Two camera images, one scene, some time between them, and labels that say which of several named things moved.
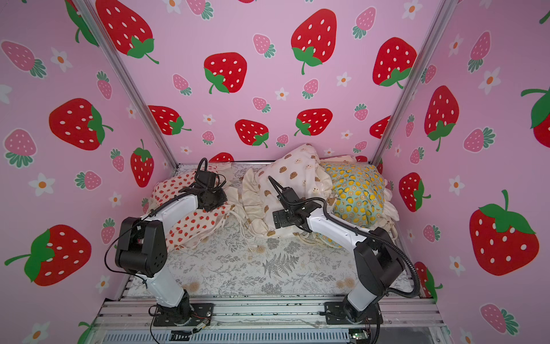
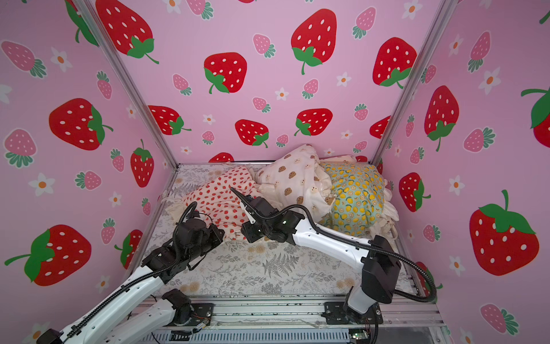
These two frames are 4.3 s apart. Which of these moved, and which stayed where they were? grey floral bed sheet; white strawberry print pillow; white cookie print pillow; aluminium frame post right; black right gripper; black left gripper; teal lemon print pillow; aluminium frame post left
Moved: black right gripper; white strawberry print pillow; black left gripper
Stayed: aluminium frame post left; grey floral bed sheet; white cookie print pillow; teal lemon print pillow; aluminium frame post right
